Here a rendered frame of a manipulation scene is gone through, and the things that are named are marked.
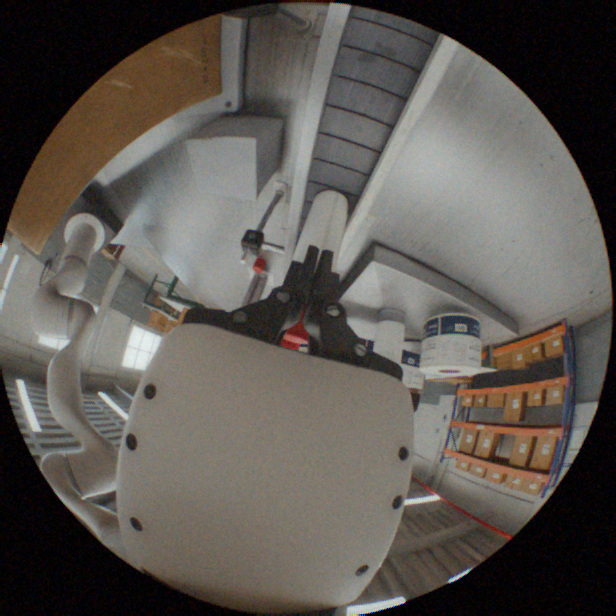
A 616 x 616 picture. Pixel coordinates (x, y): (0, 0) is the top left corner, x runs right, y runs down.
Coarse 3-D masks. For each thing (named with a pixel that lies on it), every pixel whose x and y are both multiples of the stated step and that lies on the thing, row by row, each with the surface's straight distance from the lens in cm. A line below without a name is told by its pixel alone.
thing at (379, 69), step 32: (352, 32) 25; (384, 32) 25; (416, 32) 25; (352, 64) 24; (384, 64) 24; (416, 64) 25; (352, 96) 24; (384, 96) 24; (320, 128) 26; (352, 128) 25; (384, 128) 25; (320, 160) 27; (352, 160) 26; (352, 192) 29
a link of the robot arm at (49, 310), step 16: (64, 272) 70; (80, 272) 72; (48, 288) 66; (64, 288) 72; (80, 288) 75; (32, 304) 66; (48, 304) 63; (64, 304) 63; (32, 320) 65; (48, 320) 63; (64, 320) 62; (48, 336) 66; (64, 336) 65
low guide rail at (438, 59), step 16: (448, 48) 22; (432, 64) 21; (432, 80) 21; (416, 96) 21; (416, 112) 21; (400, 128) 21; (400, 144) 22; (384, 160) 22; (384, 176) 23; (368, 192) 25; (352, 224) 28
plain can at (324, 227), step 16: (320, 192) 29; (336, 192) 29; (320, 208) 26; (336, 208) 26; (320, 224) 23; (336, 224) 24; (304, 240) 22; (320, 240) 22; (336, 240) 23; (304, 256) 20; (336, 256) 22; (288, 336) 18; (304, 336) 18
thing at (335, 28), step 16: (336, 16) 17; (336, 32) 16; (320, 48) 16; (336, 48) 16; (320, 64) 16; (336, 64) 17; (320, 80) 16; (320, 96) 16; (320, 112) 16; (304, 128) 17; (304, 144) 18; (304, 160) 18; (304, 176) 19; (304, 192) 20; (288, 224) 24; (288, 240) 26; (288, 256) 29
